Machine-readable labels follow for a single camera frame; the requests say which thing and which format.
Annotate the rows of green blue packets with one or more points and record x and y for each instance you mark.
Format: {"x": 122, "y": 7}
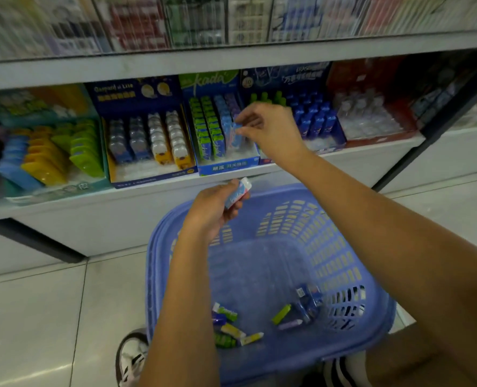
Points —
{"x": 208, "y": 128}

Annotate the person's right hand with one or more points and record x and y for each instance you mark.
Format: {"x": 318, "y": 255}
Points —
{"x": 281, "y": 132}

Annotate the person's left thumb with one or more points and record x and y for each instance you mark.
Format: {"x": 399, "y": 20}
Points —
{"x": 227, "y": 186}

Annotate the dark blue yellow display box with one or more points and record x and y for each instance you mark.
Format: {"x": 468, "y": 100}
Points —
{"x": 129, "y": 94}

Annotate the rows of coloured flat cases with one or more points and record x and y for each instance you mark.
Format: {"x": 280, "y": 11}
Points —
{"x": 57, "y": 151}

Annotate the row of hanging stationery packs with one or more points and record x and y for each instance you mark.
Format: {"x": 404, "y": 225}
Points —
{"x": 222, "y": 20}

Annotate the person's left hand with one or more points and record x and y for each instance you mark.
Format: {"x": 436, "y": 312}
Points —
{"x": 208, "y": 209}

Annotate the rows of clear round dispensers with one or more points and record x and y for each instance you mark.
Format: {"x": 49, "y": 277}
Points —
{"x": 150, "y": 136}

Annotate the lime green packet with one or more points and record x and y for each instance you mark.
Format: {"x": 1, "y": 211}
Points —
{"x": 281, "y": 314}

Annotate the person's right forearm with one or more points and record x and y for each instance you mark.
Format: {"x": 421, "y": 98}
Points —
{"x": 383, "y": 245}

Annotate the black shelf frame bar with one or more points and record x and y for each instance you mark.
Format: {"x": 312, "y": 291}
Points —
{"x": 29, "y": 237}
{"x": 436, "y": 124}

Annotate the light blue white packet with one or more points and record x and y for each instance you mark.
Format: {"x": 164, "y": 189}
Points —
{"x": 238, "y": 193}

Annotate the blue green-topped display box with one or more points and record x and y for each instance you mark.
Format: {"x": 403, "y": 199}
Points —
{"x": 208, "y": 82}

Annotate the pale yellow packet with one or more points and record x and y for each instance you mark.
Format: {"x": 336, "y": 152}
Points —
{"x": 233, "y": 330}

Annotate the pale purple packet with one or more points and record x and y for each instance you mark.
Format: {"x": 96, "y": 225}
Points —
{"x": 290, "y": 324}

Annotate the person's left forearm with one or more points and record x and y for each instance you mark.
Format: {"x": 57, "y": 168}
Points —
{"x": 182, "y": 310}

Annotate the person's right leg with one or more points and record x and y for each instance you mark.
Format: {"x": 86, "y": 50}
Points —
{"x": 415, "y": 358}

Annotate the white metal shelf unit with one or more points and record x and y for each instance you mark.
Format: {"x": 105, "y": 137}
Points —
{"x": 238, "y": 56}

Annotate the dark blue packets pile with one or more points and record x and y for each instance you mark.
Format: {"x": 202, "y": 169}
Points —
{"x": 309, "y": 302}

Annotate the blue plastic basket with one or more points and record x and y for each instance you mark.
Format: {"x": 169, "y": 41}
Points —
{"x": 262, "y": 270}

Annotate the teal display box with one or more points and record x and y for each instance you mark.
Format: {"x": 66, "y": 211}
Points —
{"x": 33, "y": 102}

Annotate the rows of clear bottles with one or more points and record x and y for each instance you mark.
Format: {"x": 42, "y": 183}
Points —
{"x": 365, "y": 114}

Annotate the person's right fingers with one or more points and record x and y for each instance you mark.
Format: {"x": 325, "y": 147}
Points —
{"x": 251, "y": 116}

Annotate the white neighbouring shelf unit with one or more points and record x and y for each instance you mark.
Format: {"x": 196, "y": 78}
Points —
{"x": 448, "y": 157}

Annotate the white black sneaker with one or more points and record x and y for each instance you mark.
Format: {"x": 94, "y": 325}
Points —
{"x": 343, "y": 372}
{"x": 131, "y": 358}

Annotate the blue printed display box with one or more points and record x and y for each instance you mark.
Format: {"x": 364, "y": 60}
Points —
{"x": 287, "y": 74}

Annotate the yellow white packet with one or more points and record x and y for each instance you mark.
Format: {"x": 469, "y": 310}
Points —
{"x": 251, "y": 338}

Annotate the rows of blue green bottles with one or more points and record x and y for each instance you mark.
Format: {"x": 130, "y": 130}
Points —
{"x": 315, "y": 116}

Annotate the dark blue small packet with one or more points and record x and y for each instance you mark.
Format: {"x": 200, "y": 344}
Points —
{"x": 218, "y": 318}

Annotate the green white packet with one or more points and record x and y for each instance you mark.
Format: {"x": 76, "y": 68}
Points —
{"x": 226, "y": 312}

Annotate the red display box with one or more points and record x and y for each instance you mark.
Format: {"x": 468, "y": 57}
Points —
{"x": 355, "y": 74}

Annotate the dark packs on shelf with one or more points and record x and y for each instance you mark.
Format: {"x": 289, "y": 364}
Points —
{"x": 436, "y": 88}

